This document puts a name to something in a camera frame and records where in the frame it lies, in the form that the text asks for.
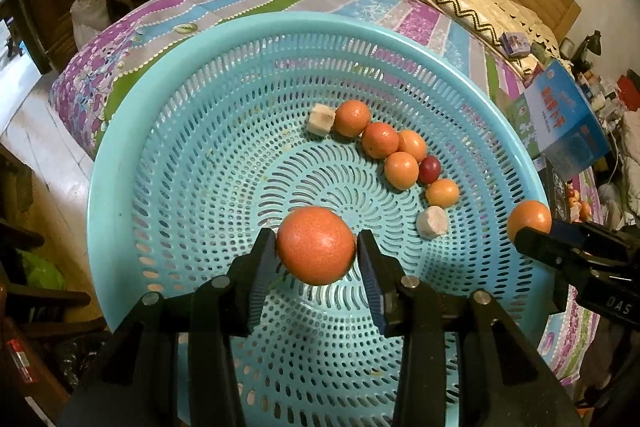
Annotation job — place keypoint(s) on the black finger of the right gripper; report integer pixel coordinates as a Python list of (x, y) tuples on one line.
[(602, 265)]

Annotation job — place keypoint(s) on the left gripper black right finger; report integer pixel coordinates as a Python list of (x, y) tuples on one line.
[(502, 379)]

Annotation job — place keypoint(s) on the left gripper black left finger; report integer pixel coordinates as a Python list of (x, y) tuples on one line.
[(134, 382)]

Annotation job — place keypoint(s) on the orange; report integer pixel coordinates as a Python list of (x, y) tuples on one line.
[(528, 214)]

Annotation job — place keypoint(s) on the white sugarcane chunk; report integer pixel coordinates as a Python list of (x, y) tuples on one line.
[(432, 222), (321, 120)]

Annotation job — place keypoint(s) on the small orange kumquat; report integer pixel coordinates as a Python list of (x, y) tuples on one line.
[(379, 140), (401, 170), (443, 193), (351, 118), (413, 144)]

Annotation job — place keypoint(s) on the red cherry tomato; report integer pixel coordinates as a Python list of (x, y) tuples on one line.
[(429, 169)]

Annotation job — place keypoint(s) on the large orange mandarin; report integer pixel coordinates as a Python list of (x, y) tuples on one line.
[(315, 245)]

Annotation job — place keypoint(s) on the blue cardboard box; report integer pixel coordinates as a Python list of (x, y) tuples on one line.
[(554, 119)]

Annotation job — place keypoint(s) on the light blue plastic colander basket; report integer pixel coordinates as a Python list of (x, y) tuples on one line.
[(211, 146)]

